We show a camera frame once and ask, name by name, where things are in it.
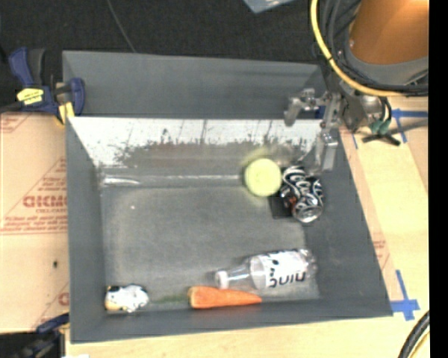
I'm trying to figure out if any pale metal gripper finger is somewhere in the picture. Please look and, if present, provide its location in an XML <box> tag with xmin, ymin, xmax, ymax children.
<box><xmin>316</xmin><ymin>124</ymin><xmax>340</xmax><ymax>174</ymax></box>
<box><xmin>282</xmin><ymin>87</ymin><xmax>328</xmax><ymax>128</ymax></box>

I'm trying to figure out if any crushed black and white can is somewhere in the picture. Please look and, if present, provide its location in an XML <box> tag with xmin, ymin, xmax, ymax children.
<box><xmin>279</xmin><ymin>165</ymin><xmax>325</xmax><ymax>224</ymax></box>

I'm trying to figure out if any yellow-green tennis ball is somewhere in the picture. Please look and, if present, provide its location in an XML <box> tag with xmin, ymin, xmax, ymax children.
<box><xmin>243</xmin><ymin>157</ymin><xmax>284</xmax><ymax>198</ymax></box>

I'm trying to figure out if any clear plastic bottle white label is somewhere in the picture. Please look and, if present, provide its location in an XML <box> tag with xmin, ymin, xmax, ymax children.
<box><xmin>213</xmin><ymin>248</ymin><xmax>319</xmax><ymax>292</ymax></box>

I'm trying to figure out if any grey metal bin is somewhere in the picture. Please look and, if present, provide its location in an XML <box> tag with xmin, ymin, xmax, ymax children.
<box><xmin>61</xmin><ymin>49</ymin><xmax>394</xmax><ymax>345</ymax></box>

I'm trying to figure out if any orange toy carrot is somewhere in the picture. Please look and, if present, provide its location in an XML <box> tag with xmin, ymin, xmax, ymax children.
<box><xmin>152</xmin><ymin>285</ymin><xmax>264</xmax><ymax>310</ymax></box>

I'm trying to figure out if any white and black toy animal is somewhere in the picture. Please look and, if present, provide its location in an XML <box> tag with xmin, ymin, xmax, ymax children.
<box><xmin>103</xmin><ymin>283</ymin><xmax>151</xmax><ymax>313</ymax></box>

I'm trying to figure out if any brown cardboard board red print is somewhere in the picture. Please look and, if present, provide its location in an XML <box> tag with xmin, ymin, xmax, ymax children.
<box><xmin>0</xmin><ymin>110</ymin><xmax>406</xmax><ymax>336</ymax></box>

